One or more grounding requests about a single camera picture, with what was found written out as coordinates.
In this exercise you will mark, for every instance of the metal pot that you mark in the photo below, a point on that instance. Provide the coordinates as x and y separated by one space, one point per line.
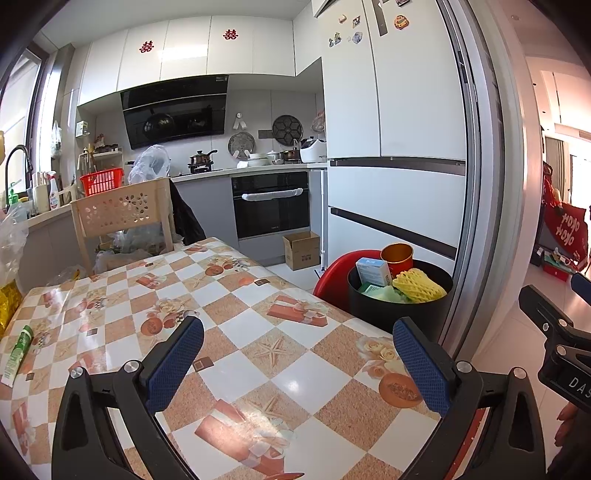
290 156

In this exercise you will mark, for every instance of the light green wipes packet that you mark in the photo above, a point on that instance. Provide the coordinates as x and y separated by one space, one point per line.
381 294

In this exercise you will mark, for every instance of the round silver steamer rack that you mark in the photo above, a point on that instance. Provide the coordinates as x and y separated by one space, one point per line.
240 145

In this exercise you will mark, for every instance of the white spray bottle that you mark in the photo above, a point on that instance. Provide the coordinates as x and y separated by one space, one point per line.
53 198

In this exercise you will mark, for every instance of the group of fridge magnets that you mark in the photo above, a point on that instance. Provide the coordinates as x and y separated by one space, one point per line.
400 21

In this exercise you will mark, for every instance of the white bowl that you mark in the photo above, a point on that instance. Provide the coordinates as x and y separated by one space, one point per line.
256 160

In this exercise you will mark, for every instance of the black cloth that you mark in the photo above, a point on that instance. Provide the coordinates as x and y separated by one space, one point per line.
184 221

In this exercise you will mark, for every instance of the red plastic basket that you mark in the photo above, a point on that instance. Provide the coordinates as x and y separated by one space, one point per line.
101 182

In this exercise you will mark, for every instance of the round black divided tray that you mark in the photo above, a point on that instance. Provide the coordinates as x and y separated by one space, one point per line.
286 129

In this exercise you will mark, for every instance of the white refrigerator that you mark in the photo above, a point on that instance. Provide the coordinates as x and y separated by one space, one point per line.
401 92

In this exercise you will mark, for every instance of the black built-in oven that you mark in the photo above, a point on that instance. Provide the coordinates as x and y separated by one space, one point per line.
270 217

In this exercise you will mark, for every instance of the black cooking pot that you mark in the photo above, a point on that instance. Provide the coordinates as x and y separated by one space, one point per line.
202 159

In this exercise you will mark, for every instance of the black range hood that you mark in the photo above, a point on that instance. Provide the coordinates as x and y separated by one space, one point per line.
175 110

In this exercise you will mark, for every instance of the grey base cabinet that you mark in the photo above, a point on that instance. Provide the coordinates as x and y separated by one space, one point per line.
212 207

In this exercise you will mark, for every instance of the crumpled clear plastic bag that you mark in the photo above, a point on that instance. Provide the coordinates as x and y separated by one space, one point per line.
147 166

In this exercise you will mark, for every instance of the grey sliding door frame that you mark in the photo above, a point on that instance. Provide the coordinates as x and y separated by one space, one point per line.
485 184

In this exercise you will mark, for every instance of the black kitchen faucet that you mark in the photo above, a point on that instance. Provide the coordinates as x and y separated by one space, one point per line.
8 175

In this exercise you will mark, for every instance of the red paper-cut sticker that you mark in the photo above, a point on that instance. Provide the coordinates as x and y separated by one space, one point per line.
147 46
230 34

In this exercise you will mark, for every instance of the white upper cabinets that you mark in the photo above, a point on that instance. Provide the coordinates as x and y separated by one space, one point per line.
184 50

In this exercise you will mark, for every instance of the black trash bin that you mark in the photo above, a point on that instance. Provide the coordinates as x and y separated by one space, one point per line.
369 318

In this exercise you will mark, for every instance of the small blue white box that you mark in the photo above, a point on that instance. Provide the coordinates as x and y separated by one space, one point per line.
371 272

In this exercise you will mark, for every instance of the red paper cup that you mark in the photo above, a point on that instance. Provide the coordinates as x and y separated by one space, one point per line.
397 265

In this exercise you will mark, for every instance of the gold foil bag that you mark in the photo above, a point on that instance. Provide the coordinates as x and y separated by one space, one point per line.
9 304

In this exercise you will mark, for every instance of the red plastic stool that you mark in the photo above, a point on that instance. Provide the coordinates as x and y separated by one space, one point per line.
332 277

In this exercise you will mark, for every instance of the hanging plastic bag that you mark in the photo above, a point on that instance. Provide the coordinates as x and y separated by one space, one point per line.
56 138

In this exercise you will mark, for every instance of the white condiment shelf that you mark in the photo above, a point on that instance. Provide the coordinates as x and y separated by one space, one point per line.
108 150

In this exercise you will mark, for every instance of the person's right hand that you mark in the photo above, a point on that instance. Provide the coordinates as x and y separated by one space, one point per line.
565 422

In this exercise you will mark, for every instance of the clear bag with yellow item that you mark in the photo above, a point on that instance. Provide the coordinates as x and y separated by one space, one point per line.
69 276

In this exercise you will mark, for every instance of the white rice cooker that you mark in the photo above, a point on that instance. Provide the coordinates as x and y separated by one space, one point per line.
311 152

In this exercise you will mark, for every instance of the yellow foam fruit net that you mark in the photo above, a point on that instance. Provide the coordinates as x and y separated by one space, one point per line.
418 286

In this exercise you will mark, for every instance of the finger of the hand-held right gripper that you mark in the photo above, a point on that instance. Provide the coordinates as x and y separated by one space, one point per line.
540 309
581 281

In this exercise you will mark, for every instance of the pile of plastic bags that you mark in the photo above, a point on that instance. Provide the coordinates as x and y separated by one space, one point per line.
134 240

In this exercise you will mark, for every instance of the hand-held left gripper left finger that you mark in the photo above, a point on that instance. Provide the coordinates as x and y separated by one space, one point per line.
175 364

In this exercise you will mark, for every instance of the red printed gift bag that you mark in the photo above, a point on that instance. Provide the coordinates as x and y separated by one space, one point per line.
570 226

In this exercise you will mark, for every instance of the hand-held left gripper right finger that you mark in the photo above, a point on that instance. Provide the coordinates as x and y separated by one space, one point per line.
422 369

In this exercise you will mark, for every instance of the brown cardboard box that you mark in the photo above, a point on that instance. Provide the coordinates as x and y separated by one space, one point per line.
300 251

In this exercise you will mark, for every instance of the white wall hook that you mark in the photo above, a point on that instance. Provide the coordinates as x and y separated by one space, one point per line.
239 122

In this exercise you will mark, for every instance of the green tube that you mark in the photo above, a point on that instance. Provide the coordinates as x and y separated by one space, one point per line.
18 353

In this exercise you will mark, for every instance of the large clear plastic bag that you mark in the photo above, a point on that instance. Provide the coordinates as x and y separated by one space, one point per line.
11 240

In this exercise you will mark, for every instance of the green dish soap bottle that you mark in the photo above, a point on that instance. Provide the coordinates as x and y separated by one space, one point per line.
11 199

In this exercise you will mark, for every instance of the white canister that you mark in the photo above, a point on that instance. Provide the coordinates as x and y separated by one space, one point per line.
40 201

